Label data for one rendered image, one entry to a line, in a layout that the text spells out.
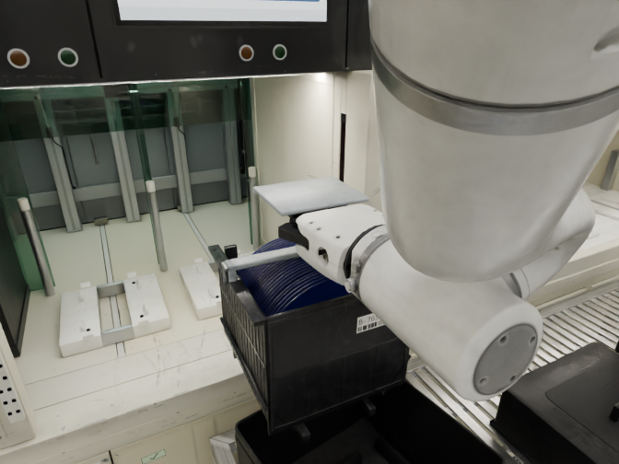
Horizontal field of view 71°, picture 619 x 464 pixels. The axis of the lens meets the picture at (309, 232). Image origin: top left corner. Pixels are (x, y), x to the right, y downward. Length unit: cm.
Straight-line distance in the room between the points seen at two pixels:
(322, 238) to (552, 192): 30
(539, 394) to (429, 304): 62
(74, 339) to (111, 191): 69
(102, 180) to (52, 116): 49
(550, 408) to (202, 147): 127
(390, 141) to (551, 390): 82
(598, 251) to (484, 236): 134
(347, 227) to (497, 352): 20
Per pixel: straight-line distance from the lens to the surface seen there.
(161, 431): 91
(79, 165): 157
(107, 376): 94
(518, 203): 17
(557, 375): 99
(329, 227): 45
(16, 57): 62
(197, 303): 102
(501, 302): 33
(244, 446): 69
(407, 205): 19
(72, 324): 105
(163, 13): 63
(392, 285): 36
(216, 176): 162
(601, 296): 151
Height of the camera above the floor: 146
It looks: 25 degrees down
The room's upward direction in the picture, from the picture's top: straight up
